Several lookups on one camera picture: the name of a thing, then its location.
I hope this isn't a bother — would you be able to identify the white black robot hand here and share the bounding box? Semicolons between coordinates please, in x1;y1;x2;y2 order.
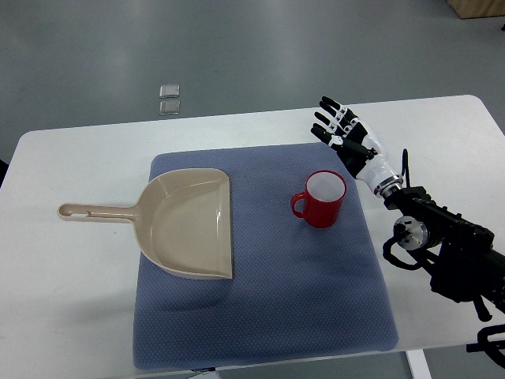
311;96;403;198

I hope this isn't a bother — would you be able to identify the red cup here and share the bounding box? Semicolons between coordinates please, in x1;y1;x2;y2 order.
290;170;347;228

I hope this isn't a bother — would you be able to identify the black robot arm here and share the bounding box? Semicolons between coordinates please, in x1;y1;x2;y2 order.
383;185;504;323

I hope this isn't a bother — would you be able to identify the beige plastic dustpan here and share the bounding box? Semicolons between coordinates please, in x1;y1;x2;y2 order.
58;168;234;280

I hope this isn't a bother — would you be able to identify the blue grey mat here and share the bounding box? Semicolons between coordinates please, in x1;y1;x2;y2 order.
133;142;398;370

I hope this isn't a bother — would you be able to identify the wooden box corner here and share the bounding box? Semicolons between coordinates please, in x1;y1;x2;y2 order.
447;0;504;19

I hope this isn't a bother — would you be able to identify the lower metal floor plate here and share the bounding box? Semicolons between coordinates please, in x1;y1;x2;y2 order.
159;99;181;115

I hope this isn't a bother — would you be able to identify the metal floor plate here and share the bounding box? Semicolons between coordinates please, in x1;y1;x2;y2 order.
159;99;181;115
159;84;180;99

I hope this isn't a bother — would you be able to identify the upper metal floor plate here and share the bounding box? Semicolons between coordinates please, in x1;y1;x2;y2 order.
159;84;180;99

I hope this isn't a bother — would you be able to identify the white table leg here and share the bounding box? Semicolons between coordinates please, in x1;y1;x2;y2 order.
406;349;432;379

